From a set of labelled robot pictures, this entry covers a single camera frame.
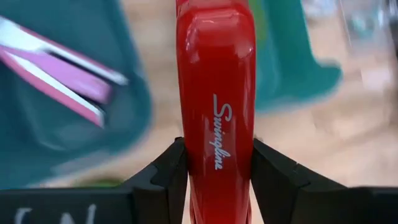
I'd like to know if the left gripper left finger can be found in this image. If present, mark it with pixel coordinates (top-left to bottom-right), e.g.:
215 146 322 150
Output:
0 136 190 224

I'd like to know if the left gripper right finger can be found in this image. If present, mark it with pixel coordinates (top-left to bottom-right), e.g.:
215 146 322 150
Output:
250 138 398 224

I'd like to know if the green tape ring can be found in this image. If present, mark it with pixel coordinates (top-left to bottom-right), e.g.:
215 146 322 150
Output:
73 177 124 189

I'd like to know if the red stapler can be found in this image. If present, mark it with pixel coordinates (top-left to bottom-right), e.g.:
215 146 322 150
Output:
175 0 257 224

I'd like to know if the pink and white stapler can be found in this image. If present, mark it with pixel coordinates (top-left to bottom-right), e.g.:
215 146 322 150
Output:
0 16 130 129

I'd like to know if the dark teal plastic bin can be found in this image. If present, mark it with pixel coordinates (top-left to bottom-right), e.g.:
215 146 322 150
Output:
0 0 154 190

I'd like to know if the clear plastic container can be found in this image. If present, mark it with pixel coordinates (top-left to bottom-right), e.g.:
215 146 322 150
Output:
300 0 398 94

